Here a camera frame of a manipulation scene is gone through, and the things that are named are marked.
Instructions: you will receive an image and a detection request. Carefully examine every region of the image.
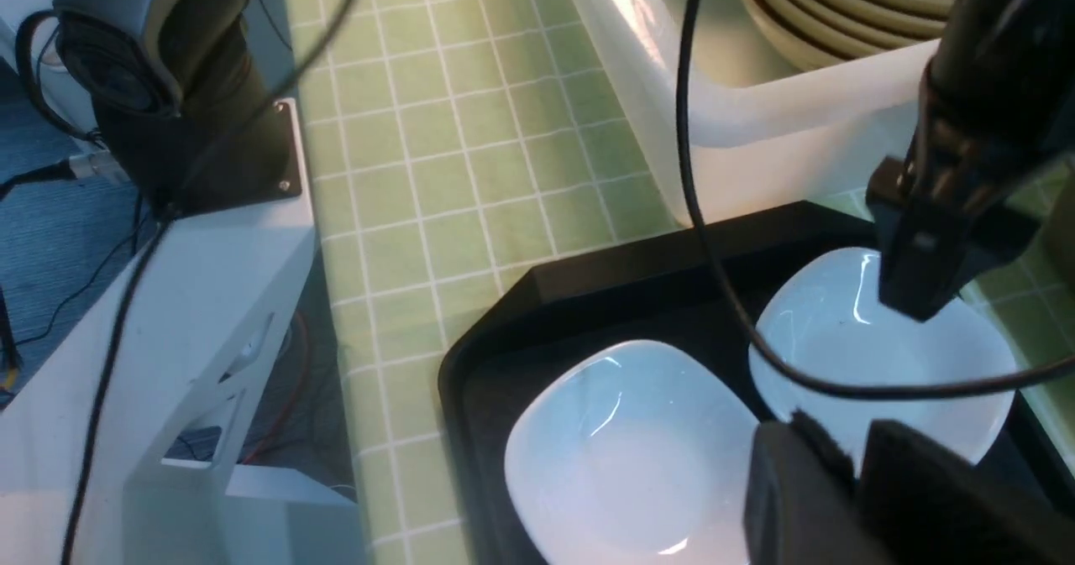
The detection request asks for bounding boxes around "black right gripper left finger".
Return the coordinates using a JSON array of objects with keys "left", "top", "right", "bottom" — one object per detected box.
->
[{"left": 742, "top": 412, "right": 891, "bottom": 564}]

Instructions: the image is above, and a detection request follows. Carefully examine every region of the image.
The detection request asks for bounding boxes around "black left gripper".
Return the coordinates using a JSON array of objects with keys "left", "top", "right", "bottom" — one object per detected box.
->
[{"left": 868, "top": 0, "right": 1072, "bottom": 322}]

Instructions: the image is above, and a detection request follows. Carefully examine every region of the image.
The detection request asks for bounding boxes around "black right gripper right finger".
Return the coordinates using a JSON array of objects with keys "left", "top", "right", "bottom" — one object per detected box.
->
[{"left": 857, "top": 421, "right": 1074, "bottom": 564}]

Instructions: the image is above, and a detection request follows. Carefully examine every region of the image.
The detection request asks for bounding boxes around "white square dish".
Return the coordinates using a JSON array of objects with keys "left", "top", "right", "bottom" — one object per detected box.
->
[
  {"left": 748, "top": 248, "right": 1017, "bottom": 465},
  {"left": 504, "top": 341, "right": 758, "bottom": 564}
]

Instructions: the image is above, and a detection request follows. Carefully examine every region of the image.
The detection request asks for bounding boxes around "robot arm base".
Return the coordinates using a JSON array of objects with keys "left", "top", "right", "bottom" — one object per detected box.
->
[{"left": 13, "top": 0, "right": 301, "bottom": 218}]

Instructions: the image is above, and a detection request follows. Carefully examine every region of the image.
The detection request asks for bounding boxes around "large white plastic tub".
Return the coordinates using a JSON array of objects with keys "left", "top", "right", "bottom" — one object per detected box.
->
[{"left": 572, "top": 0, "right": 936, "bottom": 223}]

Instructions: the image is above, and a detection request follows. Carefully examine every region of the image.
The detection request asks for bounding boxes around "black serving tray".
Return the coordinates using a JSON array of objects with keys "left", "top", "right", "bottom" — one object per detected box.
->
[{"left": 438, "top": 200, "right": 1075, "bottom": 565}]

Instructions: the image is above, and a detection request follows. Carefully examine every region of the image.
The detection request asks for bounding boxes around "green checkered tablecloth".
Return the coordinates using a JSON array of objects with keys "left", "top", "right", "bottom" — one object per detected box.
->
[{"left": 300, "top": 0, "right": 1072, "bottom": 564}]

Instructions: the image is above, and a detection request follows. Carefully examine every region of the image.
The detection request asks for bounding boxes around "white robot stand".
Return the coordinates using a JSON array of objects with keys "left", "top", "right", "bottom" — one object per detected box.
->
[{"left": 0, "top": 99, "right": 362, "bottom": 565}]

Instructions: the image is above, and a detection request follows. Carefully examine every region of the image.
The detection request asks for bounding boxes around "black left camera cable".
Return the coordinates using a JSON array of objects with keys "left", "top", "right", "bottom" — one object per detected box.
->
[{"left": 674, "top": 0, "right": 1075, "bottom": 401}]

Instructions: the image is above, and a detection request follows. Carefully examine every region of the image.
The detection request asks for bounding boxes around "black camera cable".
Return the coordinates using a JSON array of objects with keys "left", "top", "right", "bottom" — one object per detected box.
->
[
  {"left": 59, "top": 0, "right": 370, "bottom": 565},
  {"left": 674, "top": 0, "right": 1075, "bottom": 401}
]

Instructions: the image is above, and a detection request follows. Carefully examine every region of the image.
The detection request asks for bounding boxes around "black right camera cable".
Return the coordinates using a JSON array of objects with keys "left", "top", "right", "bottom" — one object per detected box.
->
[{"left": 59, "top": 0, "right": 370, "bottom": 565}]

